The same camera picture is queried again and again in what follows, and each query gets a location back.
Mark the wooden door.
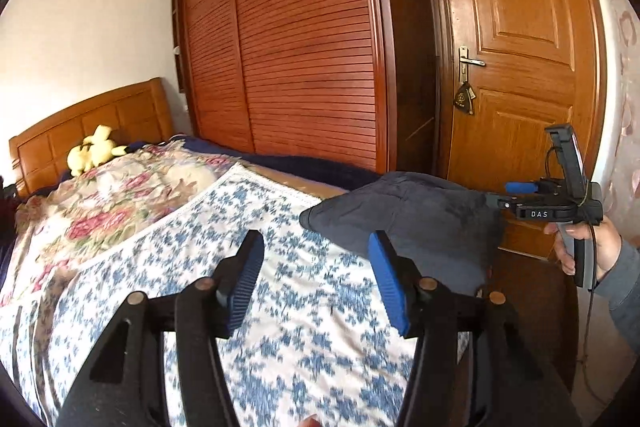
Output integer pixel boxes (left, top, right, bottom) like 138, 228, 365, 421
415, 0, 608, 260

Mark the navy blue blanket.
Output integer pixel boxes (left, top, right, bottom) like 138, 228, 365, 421
170, 134, 381, 195

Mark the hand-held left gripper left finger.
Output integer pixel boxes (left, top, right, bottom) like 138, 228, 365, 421
56, 229, 266, 427

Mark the wooden slatted wardrobe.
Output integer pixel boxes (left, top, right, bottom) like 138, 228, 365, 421
171, 0, 441, 175

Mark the pink floral quilt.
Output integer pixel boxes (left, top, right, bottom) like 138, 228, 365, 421
0, 142, 241, 308

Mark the black jacket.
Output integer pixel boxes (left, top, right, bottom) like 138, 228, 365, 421
299, 172, 506, 298

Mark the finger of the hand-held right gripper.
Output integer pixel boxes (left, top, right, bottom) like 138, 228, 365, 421
481, 191, 518, 211
505, 181, 543, 196

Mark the wooden bed headboard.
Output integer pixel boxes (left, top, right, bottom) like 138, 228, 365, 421
9, 77, 176, 198

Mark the person's right hand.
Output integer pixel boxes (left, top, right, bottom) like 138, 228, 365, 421
544, 217, 623, 277

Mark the blue floral bedsheet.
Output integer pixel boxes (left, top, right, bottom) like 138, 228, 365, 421
0, 162, 481, 427

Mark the brass door handle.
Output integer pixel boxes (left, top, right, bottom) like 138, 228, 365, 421
457, 47, 487, 80

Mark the yellow plush toy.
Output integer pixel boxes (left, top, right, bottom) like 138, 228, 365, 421
67, 125, 128, 175

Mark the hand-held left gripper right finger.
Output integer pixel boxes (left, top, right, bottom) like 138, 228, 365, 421
368, 230, 583, 427

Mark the black cable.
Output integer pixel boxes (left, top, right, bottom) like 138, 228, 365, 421
577, 187, 608, 400

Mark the dark hanging key pouch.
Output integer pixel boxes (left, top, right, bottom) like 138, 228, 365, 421
452, 82, 475, 112

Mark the person's right forearm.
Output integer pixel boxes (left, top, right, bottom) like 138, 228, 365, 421
595, 234, 640, 343

